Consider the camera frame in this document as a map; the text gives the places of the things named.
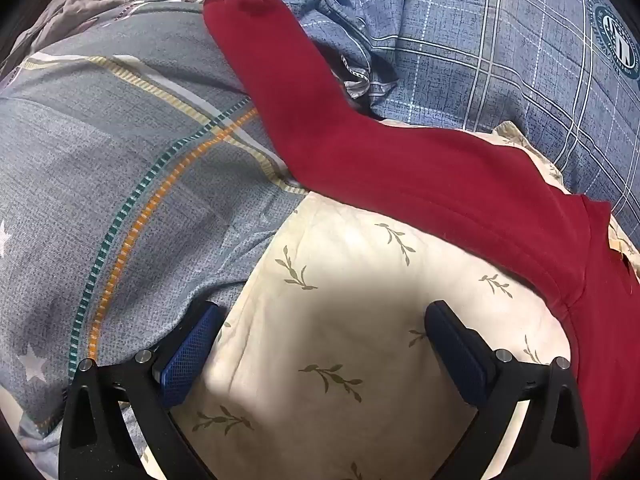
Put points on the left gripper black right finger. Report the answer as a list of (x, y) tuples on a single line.
[(530, 412)]

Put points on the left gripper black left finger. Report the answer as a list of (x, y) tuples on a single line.
[(95, 441)]

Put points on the red knit sweater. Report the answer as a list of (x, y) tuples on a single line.
[(487, 199)]

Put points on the cream leaf-print bed sheet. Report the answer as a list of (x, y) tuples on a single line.
[(324, 369)]

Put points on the grey-blue striped star quilt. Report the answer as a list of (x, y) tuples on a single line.
[(136, 177)]

